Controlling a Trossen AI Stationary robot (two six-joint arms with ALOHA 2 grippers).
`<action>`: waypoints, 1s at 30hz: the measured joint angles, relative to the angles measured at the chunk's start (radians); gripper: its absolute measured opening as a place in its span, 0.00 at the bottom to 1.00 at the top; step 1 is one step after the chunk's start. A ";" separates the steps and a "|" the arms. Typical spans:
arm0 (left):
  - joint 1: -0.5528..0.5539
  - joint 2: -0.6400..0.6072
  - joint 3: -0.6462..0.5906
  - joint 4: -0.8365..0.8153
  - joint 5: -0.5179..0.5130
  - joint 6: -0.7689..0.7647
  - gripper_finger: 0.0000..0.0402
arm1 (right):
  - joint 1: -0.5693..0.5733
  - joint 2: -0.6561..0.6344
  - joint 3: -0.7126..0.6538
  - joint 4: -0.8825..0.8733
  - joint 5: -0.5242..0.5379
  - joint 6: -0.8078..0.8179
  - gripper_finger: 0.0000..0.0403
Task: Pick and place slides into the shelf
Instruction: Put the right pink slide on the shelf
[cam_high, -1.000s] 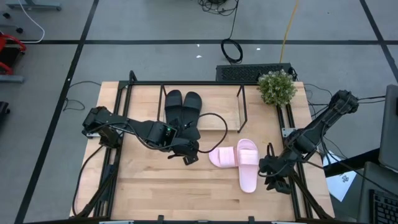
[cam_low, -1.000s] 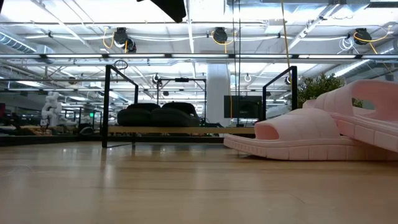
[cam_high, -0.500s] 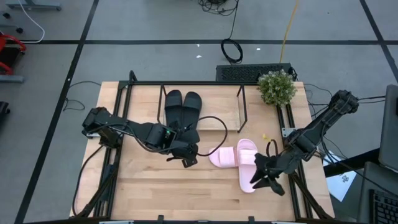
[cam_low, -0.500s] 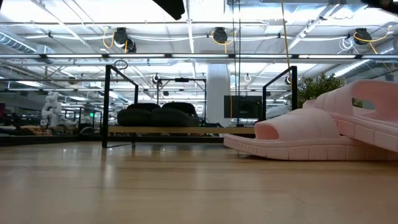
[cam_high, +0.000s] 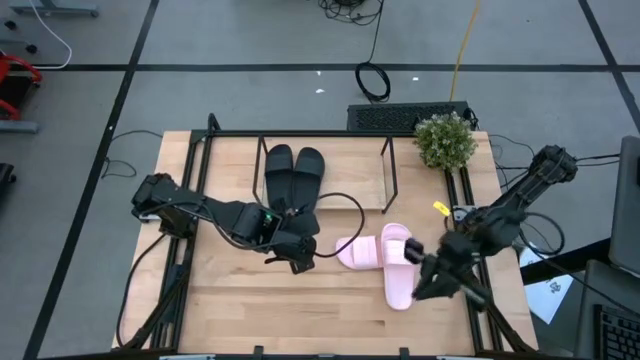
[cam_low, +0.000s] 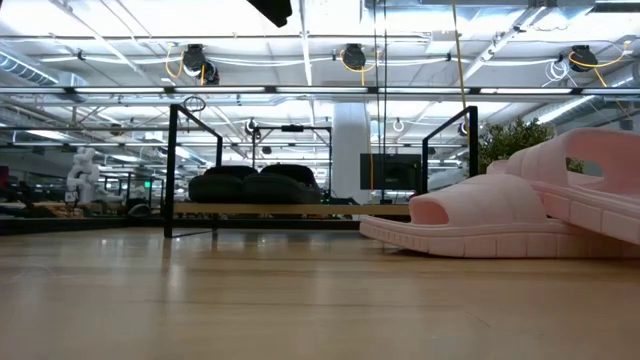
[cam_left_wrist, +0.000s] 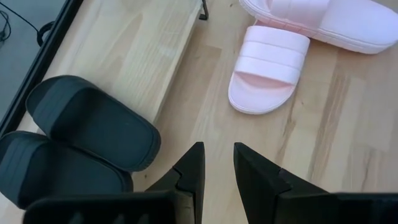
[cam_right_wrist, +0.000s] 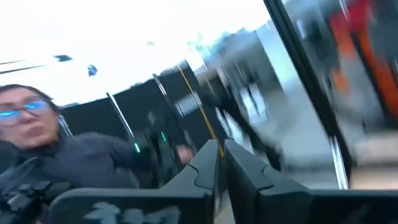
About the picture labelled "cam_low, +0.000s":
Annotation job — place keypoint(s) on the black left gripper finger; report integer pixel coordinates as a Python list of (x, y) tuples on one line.
[(275, 10)]

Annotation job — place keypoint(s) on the black slide sandal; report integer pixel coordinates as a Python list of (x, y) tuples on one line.
[(285, 187), (217, 187)]

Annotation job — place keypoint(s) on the pink slide sandal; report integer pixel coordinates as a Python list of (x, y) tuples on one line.
[(590, 165), (480, 220)]

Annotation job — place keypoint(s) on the long ceiling light strip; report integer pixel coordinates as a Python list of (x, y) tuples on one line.
[(320, 90)]

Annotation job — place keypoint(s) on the white building column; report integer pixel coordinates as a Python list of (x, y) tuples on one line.
[(350, 150)]

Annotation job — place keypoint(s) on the white robot figure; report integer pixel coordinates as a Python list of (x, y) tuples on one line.
[(84, 175)]

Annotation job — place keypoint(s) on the small green potted plant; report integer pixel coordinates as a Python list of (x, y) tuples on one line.
[(510, 140)]

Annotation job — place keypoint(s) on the black background rig frame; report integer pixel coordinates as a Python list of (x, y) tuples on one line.
[(292, 128)]

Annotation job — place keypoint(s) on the wooden shelf with black frame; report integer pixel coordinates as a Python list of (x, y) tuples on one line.
[(300, 209)]

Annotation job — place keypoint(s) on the silver ventilation duct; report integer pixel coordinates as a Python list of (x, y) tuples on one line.
[(25, 67)]

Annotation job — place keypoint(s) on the black aluminium rig frame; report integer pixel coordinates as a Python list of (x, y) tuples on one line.
[(100, 225)]

